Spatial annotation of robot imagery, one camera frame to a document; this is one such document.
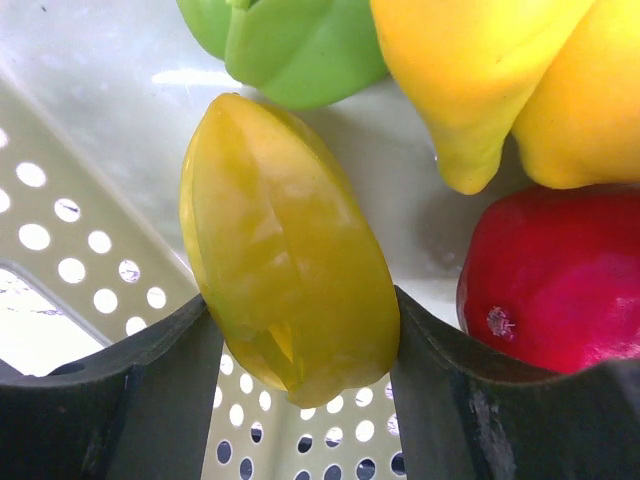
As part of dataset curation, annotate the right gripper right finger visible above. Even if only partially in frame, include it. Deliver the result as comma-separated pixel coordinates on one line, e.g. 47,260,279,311
391,292,639,479

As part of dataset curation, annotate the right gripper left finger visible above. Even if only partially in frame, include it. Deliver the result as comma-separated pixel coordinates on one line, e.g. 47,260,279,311
1,296,223,479

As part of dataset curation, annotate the dark red toy fruit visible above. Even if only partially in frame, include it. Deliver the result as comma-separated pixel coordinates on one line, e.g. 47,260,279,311
456,186,639,373

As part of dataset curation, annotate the yellow green toy pepper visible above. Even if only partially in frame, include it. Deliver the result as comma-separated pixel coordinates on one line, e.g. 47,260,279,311
179,93,400,408

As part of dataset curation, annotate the green toy pepper slice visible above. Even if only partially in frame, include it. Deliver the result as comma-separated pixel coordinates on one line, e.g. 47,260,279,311
178,0,387,110

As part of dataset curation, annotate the orange yellow toy fruit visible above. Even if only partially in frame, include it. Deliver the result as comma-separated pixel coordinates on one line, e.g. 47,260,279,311
513,0,639,189

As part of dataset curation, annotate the green perforated plastic basket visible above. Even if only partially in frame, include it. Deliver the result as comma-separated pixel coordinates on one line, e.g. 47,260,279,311
1,1,528,479

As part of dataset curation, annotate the yellow toy banana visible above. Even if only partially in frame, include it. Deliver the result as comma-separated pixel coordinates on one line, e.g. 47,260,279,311
370,0,592,195

